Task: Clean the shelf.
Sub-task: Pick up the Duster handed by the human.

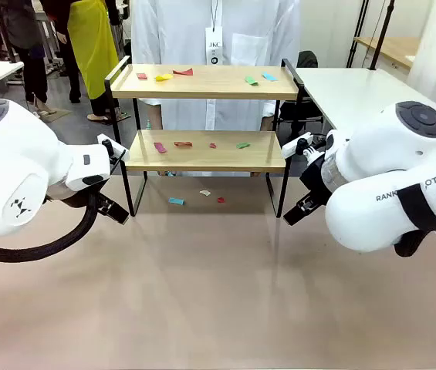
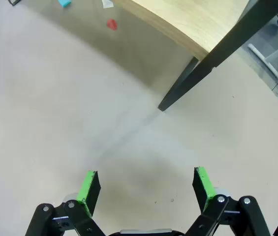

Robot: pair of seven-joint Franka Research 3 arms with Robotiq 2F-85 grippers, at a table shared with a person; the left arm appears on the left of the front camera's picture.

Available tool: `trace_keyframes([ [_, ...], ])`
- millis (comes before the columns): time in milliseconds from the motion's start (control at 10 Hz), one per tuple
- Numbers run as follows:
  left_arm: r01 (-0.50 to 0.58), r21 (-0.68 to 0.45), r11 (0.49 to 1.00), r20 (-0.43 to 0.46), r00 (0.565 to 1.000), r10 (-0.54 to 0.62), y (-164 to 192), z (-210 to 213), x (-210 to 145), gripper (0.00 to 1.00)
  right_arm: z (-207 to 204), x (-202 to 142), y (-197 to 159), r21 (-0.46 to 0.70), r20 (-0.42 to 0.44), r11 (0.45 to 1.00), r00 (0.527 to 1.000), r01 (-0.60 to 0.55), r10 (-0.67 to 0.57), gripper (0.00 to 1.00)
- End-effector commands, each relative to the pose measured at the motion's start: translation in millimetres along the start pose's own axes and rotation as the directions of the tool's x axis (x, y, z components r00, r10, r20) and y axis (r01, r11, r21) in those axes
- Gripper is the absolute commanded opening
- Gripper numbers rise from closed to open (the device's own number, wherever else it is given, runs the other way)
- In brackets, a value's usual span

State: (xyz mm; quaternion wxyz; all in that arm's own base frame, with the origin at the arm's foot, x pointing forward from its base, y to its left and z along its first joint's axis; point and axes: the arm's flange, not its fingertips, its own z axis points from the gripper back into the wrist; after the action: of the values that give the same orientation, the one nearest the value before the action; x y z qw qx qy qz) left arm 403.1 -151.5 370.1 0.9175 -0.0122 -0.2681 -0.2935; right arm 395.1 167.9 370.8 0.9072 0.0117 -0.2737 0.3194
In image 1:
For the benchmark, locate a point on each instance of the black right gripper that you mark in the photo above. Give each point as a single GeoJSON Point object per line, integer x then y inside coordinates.
{"type": "Point", "coordinates": [314, 177]}

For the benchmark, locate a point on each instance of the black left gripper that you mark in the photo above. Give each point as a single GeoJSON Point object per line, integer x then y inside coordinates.
{"type": "Point", "coordinates": [63, 194]}

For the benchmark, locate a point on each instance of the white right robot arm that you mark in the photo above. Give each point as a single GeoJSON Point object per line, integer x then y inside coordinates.
{"type": "Point", "coordinates": [376, 154]}

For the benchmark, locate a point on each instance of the person's left forearm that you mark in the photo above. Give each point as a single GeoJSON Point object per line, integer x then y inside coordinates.
{"type": "Point", "coordinates": [265, 123]}

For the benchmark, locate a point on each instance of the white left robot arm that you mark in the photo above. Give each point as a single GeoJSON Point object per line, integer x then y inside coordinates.
{"type": "Point", "coordinates": [9, 154]}

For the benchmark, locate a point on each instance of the person's right forearm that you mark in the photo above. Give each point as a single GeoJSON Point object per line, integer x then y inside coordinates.
{"type": "Point", "coordinates": [156, 115]}

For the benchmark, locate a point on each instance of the blue paper scrap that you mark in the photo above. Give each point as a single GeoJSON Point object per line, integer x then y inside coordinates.
{"type": "Point", "coordinates": [269, 76]}
{"type": "Point", "coordinates": [176, 201]}

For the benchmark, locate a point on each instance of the magenta paper scrap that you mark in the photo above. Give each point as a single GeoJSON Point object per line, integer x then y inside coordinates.
{"type": "Point", "coordinates": [160, 147]}

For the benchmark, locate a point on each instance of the green paper scrap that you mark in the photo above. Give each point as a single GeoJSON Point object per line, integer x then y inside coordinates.
{"type": "Point", "coordinates": [243, 145]}
{"type": "Point", "coordinates": [251, 80]}

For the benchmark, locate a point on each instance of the white paper scrap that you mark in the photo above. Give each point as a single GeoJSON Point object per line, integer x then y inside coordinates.
{"type": "Point", "coordinates": [205, 192]}

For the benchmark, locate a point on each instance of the red-brown paper scrap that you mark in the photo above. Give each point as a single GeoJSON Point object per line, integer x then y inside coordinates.
{"type": "Point", "coordinates": [183, 144]}

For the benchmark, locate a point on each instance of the beige floor mat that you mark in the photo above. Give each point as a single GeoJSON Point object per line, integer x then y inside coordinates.
{"type": "Point", "coordinates": [57, 115]}

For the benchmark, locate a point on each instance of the large white table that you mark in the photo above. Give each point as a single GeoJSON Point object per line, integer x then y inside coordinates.
{"type": "Point", "coordinates": [356, 92]}

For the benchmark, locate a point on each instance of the pinkish red paper scrap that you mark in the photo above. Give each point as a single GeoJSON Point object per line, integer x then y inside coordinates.
{"type": "Point", "coordinates": [142, 76]}

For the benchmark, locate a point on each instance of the yellow paper scrap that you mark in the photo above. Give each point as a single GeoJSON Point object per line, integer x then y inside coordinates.
{"type": "Point", "coordinates": [163, 78]}

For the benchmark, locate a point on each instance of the black chair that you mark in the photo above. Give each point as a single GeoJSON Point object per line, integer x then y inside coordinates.
{"type": "Point", "coordinates": [306, 59]}

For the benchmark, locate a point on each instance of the large red paper scrap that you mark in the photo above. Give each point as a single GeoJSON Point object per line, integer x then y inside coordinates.
{"type": "Point", "coordinates": [183, 72]}

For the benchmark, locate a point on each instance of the figure in yellow apron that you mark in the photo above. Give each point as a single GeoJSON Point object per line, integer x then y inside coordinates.
{"type": "Point", "coordinates": [90, 46]}

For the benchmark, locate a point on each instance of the black tripod stand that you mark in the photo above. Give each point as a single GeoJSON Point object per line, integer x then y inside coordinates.
{"type": "Point", "coordinates": [381, 38]}

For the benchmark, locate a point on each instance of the person in white shirt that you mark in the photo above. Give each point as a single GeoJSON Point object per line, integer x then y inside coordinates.
{"type": "Point", "coordinates": [186, 31]}

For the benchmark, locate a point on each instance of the wooden desk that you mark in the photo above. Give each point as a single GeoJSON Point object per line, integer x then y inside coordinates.
{"type": "Point", "coordinates": [399, 48]}

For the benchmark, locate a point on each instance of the figure in dark clothes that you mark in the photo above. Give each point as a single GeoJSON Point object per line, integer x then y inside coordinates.
{"type": "Point", "coordinates": [21, 23]}

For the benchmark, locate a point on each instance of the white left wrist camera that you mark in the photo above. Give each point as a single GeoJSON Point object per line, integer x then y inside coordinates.
{"type": "Point", "coordinates": [111, 144]}

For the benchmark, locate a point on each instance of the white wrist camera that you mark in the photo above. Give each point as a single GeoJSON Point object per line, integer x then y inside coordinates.
{"type": "Point", "coordinates": [296, 144]}
{"type": "Point", "coordinates": [111, 144]}

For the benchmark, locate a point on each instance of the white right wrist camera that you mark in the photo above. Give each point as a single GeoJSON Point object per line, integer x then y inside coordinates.
{"type": "Point", "coordinates": [296, 144]}

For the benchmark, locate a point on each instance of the two-tier wooden shelf black frame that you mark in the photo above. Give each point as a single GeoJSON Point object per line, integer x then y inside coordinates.
{"type": "Point", "coordinates": [202, 90]}

